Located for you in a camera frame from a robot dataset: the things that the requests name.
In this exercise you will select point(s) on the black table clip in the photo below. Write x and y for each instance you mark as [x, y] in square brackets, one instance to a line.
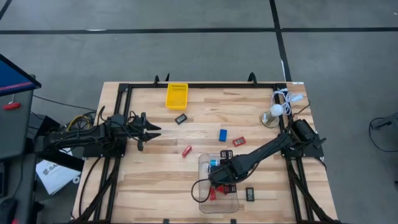
[233, 221]
[166, 221]

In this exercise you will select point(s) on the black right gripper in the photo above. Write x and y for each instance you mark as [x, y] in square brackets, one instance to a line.
[227, 172]

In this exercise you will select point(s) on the table lamp with white bulb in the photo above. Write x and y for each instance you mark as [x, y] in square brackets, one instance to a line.
[276, 109]

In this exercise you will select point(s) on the yellow plastic basket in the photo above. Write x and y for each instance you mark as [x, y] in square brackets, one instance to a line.
[177, 96]

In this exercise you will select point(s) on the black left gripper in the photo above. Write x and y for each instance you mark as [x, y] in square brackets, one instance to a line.
[136, 129]

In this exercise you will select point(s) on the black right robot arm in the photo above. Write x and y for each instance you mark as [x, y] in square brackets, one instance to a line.
[267, 149]

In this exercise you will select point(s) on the black clamp lever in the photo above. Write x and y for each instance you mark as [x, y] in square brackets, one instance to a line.
[320, 143]

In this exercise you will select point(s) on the clear plastic bin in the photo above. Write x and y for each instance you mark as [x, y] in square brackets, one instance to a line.
[224, 205]

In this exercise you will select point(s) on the grey equipment cabinet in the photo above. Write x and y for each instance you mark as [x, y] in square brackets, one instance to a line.
[15, 130]

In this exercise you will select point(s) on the white printed paper bag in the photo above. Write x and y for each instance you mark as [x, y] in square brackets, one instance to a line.
[56, 177]

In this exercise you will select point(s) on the black support beam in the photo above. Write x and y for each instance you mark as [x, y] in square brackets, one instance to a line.
[59, 159]

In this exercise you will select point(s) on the black digital display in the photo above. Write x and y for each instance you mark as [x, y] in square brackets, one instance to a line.
[250, 194]
[181, 119]

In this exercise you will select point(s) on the blue digital display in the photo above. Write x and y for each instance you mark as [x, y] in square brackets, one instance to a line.
[223, 135]

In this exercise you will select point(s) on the blue white USB charger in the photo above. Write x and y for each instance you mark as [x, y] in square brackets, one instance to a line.
[213, 162]

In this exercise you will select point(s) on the large red wall charger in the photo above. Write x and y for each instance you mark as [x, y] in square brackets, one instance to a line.
[220, 189]

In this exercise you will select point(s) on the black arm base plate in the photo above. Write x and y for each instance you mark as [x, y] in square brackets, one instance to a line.
[308, 151]
[93, 152]

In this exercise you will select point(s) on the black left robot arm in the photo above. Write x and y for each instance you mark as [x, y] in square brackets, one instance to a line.
[93, 133]

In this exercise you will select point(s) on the blue screen monitor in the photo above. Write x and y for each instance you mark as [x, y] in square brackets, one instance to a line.
[12, 77]

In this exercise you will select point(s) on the black aluminium table frame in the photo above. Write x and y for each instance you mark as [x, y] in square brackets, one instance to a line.
[264, 85]

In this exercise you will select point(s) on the red tag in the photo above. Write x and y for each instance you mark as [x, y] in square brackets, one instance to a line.
[12, 106]

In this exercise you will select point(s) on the black computer mouse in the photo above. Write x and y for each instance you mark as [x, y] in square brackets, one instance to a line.
[7, 211]

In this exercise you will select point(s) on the white tape roll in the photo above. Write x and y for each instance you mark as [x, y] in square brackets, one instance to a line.
[74, 180]

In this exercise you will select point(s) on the slim red wall charger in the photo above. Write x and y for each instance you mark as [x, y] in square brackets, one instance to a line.
[212, 194]

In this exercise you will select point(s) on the red digital display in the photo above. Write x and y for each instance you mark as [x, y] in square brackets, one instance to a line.
[238, 141]
[186, 151]

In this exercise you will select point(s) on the white USB wall charger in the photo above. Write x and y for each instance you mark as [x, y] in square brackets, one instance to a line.
[209, 169]

